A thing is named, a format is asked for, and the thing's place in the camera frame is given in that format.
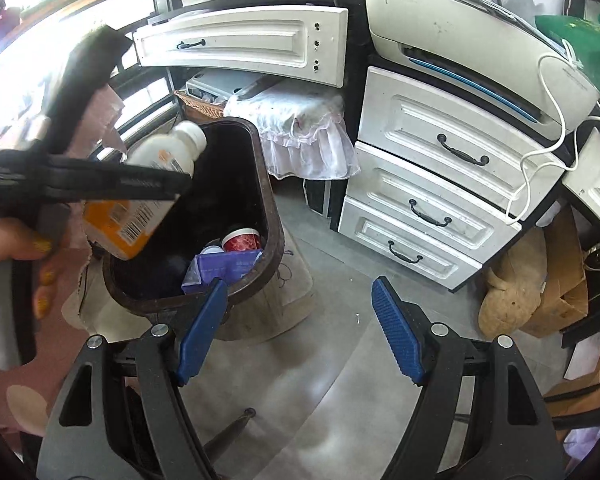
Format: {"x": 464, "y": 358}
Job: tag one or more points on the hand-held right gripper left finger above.
{"x": 200, "y": 330}

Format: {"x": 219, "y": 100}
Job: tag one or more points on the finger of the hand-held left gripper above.
{"x": 130, "y": 182}
{"x": 87, "y": 80}

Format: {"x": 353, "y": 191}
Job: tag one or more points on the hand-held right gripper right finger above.
{"x": 397, "y": 330}

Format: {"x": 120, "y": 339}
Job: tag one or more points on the white bottle with orange label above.
{"x": 130, "y": 225}

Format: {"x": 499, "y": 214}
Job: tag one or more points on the purple plastic packet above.
{"x": 230, "y": 265}

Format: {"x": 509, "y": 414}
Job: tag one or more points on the red patterned paper cup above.
{"x": 240, "y": 241}

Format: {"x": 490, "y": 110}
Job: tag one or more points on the dark brown trash bin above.
{"x": 230, "y": 180}

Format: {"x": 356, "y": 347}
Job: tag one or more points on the person's left hand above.
{"x": 10, "y": 245}

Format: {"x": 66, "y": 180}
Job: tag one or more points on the pink dotted tablecloth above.
{"x": 0, "y": 375}

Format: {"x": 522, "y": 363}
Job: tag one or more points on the brown wicker basket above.
{"x": 200, "y": 107}

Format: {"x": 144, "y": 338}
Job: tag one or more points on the black metal leg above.
{"x": 230, "y": 432}

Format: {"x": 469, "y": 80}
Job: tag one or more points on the tan burlap sack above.
{"x": 510, "y": 285}

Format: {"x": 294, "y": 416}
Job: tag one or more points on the grey electronic device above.
{"x": 230, "y": 85}

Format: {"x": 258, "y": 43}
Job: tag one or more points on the loose white drawer front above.
{"x": 250, "y": 40}

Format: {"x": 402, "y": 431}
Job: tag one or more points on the brown cardboard box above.
{"x": 565, "y": 270}

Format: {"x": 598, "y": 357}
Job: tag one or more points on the white lace cloth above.
{"x": 300, "y": 125}

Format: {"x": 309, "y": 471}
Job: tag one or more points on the white printer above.
{"x": 455, "y": 20}

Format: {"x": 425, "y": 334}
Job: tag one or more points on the green fabric bag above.
{"x": 590, "y": 45}

